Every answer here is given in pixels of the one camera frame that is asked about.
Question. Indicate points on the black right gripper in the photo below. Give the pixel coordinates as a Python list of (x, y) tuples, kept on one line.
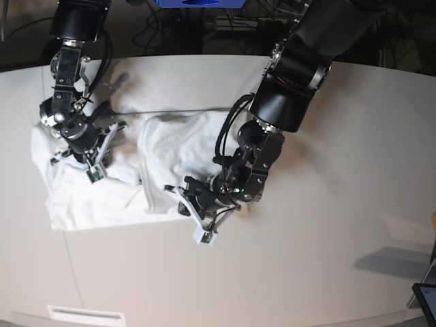
[(83, 139)]

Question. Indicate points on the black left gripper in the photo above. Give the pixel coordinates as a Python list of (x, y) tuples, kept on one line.
[(207, 197)]

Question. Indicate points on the white printed T-shirt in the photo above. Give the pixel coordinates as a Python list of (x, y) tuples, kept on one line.
[(151, 152)]

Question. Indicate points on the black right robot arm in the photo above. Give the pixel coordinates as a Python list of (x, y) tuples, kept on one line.
[(75, 23)]

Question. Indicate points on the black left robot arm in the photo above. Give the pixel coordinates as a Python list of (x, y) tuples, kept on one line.
[(252, 136)]

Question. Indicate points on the white paper label strip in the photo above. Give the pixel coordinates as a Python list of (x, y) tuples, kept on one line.
[(86, 317)]

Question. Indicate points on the laptop with dark screen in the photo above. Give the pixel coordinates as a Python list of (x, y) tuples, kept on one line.
[(424, 293)]

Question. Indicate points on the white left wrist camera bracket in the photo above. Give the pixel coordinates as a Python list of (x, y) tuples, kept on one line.
[(207, 222)]

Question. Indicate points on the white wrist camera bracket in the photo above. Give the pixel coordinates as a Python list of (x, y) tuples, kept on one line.
[(207, 222), (97, 171)]

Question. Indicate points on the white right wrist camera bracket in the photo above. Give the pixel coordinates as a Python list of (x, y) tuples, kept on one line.
[(97, 171)]

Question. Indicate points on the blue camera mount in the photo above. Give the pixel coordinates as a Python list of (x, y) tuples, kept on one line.
[(200, 3)]

